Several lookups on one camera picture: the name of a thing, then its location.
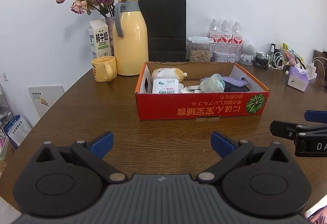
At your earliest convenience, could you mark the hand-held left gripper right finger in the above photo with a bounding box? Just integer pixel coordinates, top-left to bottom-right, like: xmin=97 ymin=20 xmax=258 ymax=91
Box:
xmin=196 ymin=131 xmax=292 ymax=184

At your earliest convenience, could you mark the white cable on brown board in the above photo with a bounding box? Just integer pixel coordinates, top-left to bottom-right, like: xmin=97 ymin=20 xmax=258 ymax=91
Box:
xmin=310 ymin=56 xmax=327 ymax=87

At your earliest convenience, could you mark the green iridescent plastic bag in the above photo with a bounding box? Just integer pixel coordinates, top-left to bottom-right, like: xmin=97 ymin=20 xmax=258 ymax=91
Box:
xmin=199 ymin=74 xmax=226 ymax=93

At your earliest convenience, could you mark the purple tissue pack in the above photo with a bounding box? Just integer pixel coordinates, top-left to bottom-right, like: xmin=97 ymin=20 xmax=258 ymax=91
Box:
xmin=287 ymin=65 xmax=310 ymax=93

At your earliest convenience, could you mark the clear container of seeds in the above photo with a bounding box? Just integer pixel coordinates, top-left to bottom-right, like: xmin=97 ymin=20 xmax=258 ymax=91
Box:
xmin=187 ymin=36 xmax=214 ymax=63

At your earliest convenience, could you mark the yellow thermos jug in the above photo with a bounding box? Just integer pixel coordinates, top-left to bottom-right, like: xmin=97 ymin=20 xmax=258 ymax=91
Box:
xmin=112 ymin=0 xmax=150 ymax=76

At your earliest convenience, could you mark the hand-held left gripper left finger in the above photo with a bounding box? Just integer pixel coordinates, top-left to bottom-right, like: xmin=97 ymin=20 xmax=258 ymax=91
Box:
xmin=36 ymin=131 xmax=128 ymax=184

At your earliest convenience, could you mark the white flat carton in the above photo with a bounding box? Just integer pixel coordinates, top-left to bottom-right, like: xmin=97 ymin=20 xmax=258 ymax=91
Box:
xmin=28 ymin=84 xmax=66 ymax=120

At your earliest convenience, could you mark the glass flower vase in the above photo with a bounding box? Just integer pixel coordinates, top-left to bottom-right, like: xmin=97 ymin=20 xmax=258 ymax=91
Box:
xmin=104 ymin=17 xmax=116 ymax=57

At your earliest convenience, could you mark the colourful snack packet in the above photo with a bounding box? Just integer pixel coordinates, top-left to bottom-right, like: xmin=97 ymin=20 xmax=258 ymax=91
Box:
xmin=282 ymin=43 xmax=306 ymax=67

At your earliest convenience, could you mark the pink patterned cloth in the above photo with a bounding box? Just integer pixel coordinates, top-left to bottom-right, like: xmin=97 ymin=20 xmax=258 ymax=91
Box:
xmin=306 ymin=196 xmax=327 ymax=224

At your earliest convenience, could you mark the purple knit pouch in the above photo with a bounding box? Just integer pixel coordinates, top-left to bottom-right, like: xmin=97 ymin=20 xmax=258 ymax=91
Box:
xmin=221 ymin=76 xmax=249 ymax=87

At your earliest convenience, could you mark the brown board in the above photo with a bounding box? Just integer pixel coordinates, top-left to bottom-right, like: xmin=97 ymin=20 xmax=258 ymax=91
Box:
xmin=314 ymin=50 xmax=327 ymax=84

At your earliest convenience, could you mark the black paper bag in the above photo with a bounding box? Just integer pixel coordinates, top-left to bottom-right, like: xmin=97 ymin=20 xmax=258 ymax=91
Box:
xmin=138 ymin=0 xmax=187 ymax=62

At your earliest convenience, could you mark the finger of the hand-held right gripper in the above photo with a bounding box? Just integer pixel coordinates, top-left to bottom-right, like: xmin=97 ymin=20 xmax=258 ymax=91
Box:
xmin=305 ymin=110 xmax=327 ymax=131
xmin=270 ymin=120 xmax=307 ymax=141

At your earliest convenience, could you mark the white milk carton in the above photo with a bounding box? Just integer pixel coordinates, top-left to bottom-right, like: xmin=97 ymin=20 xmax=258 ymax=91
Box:
xmin=88 ymin=20 xmax=115 ymax=60

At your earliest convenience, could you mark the black zip pouch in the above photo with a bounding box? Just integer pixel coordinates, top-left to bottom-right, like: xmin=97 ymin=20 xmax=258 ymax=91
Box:
xmin=223 ymin=83 xmax=252 ymax=93

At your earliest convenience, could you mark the yellow mug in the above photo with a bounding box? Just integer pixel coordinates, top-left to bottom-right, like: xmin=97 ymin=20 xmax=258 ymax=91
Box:
xmin=91 ymin=56 xmax=118 ymax=83

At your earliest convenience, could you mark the white printed tin box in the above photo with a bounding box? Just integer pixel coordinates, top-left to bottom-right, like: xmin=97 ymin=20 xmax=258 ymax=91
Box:
xmin=212 ymin=50 xmax=237 ymax=63

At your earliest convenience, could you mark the blue and white box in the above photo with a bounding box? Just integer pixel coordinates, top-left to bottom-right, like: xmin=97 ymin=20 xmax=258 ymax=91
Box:
xmin=3 ymin=115 xmax=32 ymax=151

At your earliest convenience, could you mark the white charging cable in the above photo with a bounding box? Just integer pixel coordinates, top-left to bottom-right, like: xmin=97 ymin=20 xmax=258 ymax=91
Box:
xmin=267 ymin=52 xmax=288 ymax=70

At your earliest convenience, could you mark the red cardboard box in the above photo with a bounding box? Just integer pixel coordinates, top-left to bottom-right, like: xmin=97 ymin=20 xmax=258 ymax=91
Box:
xmin=134 ymin=61 xmax=271 ymax=121

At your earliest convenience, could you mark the white and yellow plush sheep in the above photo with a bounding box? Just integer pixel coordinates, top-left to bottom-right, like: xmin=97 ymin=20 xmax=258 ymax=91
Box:
xmin=151 ymin=67 xmax=188 ymax=80

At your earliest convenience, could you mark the cotton swab bottle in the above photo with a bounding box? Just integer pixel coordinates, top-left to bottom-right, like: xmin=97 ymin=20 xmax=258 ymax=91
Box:
xmin=152 ymin=77 xmax=180 ymax=94

